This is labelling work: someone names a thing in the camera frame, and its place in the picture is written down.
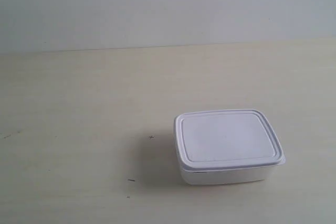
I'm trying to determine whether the white lidded plastic container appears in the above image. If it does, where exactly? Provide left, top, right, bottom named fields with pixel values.
left=174, top=109, right=286, bottom=185

